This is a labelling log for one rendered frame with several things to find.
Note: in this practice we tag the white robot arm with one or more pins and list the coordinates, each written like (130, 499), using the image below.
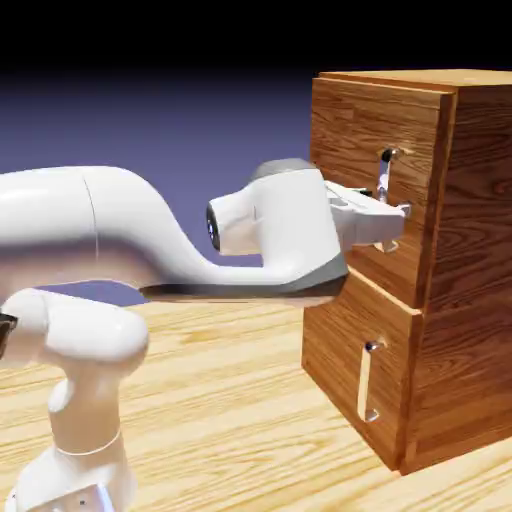
(132, 224)

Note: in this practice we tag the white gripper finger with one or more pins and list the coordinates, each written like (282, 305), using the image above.
(404, 210)

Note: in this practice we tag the light wooden cabinet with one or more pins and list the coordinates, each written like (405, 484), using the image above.
(472, 240)

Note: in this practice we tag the wooden cabinet door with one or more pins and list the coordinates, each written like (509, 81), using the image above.
(352, 136)
(340, 360)

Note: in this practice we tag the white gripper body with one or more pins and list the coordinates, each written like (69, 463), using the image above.
(372, 222)

